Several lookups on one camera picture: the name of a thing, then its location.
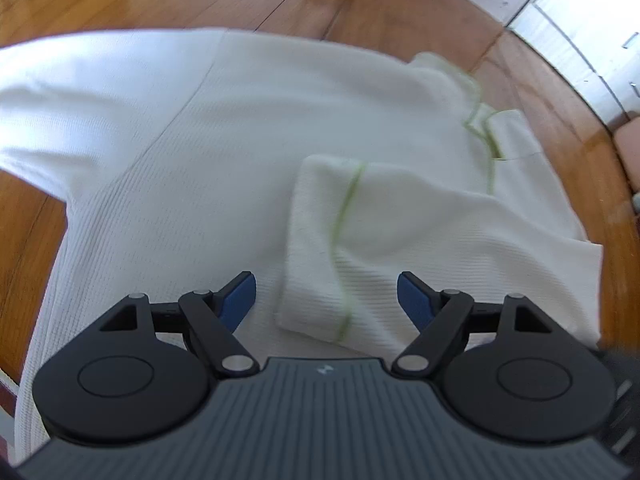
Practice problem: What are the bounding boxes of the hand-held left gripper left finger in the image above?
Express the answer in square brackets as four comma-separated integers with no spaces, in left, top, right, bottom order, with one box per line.
[97,270,261,380]

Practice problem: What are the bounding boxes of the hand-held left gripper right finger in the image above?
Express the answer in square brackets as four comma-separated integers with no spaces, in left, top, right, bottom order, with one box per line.
[391,270,558,380]

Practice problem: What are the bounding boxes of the white shirt with green monster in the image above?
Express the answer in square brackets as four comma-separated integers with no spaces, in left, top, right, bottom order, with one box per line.
[0,27,603,466]

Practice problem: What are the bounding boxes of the checked rug with brown border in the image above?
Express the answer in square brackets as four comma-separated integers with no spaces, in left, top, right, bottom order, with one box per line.
[0,370,21,466]

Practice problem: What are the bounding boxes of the pink bag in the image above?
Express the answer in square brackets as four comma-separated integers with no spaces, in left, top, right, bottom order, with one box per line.
[612,116,640,196]

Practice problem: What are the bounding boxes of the white cabinet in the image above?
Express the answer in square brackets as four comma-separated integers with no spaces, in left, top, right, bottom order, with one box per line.
[395,0,640,131]

